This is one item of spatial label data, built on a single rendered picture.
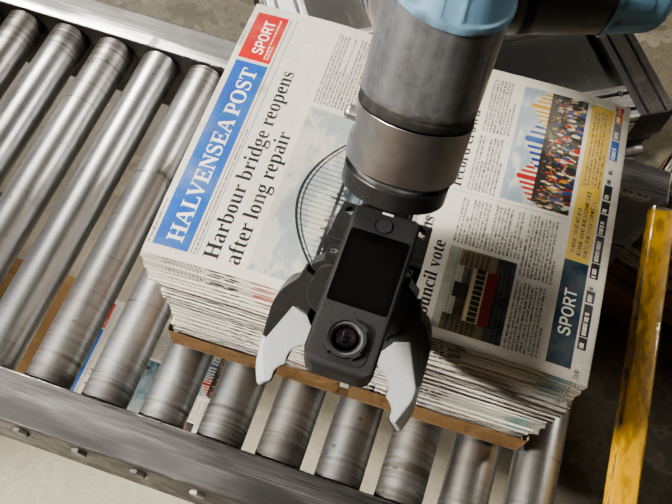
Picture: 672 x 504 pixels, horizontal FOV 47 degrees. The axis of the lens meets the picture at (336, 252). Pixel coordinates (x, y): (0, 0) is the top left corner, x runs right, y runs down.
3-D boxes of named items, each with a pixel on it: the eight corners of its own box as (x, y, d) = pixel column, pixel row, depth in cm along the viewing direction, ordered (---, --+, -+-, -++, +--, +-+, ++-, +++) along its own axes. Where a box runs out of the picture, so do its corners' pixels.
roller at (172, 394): (319, 116, 104) (321, 92, 100) (179, 447, 83) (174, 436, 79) (284, 105, 105) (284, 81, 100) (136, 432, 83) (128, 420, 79)
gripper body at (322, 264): (416, 291, 61) (461, 156, 55) (398, 357, 54) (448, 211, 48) (324, 261, 62) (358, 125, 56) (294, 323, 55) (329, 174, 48)
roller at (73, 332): (228, 88, 105) (226, 63, 101) (68, 409, 84) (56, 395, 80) (194, 78, 106) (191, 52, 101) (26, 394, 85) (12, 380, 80)
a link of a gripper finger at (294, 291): (301, 349, 59) (373, 284, 55) (295, 363, 58) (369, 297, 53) (254, 311, 59) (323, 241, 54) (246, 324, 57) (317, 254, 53)
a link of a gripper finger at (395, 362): (441, 388, 63) (421, 293, 59) (432, 439, 58) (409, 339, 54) (404, 390, 64) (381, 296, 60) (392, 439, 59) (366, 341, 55)
